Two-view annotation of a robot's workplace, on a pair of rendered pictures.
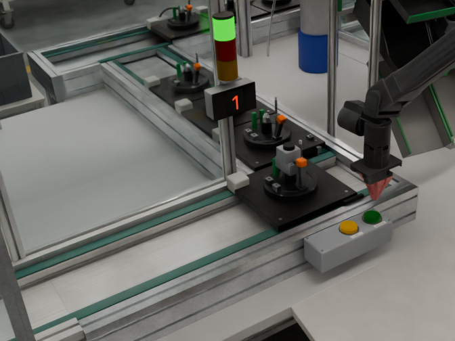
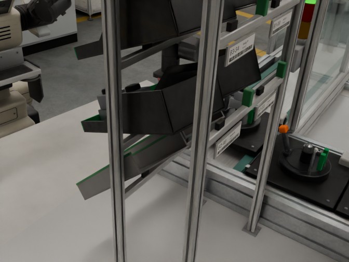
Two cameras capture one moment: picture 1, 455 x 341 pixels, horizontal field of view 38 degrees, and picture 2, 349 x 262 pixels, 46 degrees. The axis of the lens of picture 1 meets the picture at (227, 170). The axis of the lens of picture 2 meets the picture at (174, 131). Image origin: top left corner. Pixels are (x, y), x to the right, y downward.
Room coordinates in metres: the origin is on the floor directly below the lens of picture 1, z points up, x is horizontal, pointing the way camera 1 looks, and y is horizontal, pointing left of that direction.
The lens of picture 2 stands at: (2.31, -0.88, 1.66)
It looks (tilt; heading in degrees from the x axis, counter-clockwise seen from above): 33 degrees down; 151
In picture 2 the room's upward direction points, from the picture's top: 3 degrees clockwise
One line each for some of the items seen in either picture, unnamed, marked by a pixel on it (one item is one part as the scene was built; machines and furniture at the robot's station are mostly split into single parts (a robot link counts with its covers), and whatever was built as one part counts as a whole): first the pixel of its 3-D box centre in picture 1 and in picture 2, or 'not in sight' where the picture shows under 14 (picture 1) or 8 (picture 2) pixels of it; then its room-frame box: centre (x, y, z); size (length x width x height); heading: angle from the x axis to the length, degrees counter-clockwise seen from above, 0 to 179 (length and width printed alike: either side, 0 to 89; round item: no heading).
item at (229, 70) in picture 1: (227, 67); (304, 27); (1.47, -0.02, 1.28); 0.05 x 0.05 x 0.05
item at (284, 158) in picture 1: (286, 155); (245, 97); (1.42, -0.15, 1.06); 0.08 x 0.04 x 0.07; 28
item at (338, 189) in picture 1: (290, 190); (237, 123); (1.41, -0.16, 0.96); 0.24 x 0.24 x 0.02; 28
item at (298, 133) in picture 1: (266, 124); (307, 154); (1.68, -0.12, 1.01); 0.24 x 0.24 x 0.13; 28
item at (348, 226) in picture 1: (349, 228); not in sight; (1.22, -0.27, 0.96); 0.04 x 0.04 x 0.02
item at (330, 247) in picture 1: (348, 239); not in sight; (1.22, -0.27, 0.93); 0.21 x 0.07 x 0.06; 118
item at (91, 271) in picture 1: (219, 229); (267, 115); (1.33, 0.03, 0.91); 0.84 x 0.28 x 0.10; 118
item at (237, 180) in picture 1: (237, 183); (278, 119); (1.45, -0.02, 0.97); 0.05 x 0.05 x 0.04; 28
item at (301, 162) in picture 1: (299, 171); (229, 99); (1.37, -0.18, 1.04); 0.04 x 0.02 x 0.08; 28
